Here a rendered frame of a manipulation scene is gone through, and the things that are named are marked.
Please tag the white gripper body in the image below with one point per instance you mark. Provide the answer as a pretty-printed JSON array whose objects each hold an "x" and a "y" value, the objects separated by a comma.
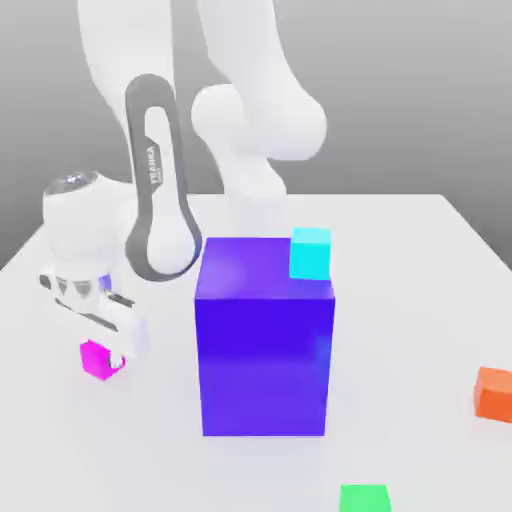
[{"x": 114, "y": 322}]

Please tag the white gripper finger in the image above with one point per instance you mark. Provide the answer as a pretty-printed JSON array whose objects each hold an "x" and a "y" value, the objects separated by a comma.
[{"x": 116, "y": 362}]

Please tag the small magenta cube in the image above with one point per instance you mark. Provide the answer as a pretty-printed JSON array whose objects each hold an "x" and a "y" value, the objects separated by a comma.
[{"x": 95, "y": 359}]

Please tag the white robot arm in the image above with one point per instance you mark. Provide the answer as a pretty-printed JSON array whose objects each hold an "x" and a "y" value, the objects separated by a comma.
[{"x": 256, "y": 120}]

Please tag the small cyan cube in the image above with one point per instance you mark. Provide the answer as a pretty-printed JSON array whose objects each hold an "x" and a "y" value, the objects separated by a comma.
[{"x": 310, "y": 256}]

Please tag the small green cube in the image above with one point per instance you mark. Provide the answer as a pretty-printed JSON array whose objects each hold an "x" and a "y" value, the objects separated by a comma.
[{"x": 364, "y": 499}]

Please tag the small orange cube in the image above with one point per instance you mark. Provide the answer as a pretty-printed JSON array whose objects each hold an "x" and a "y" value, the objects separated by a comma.
[{"x": 495, "y": 395}]

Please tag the large blue box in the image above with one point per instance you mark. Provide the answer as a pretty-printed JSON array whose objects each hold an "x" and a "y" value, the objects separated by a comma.
[{"x": 264, "y": 344}]

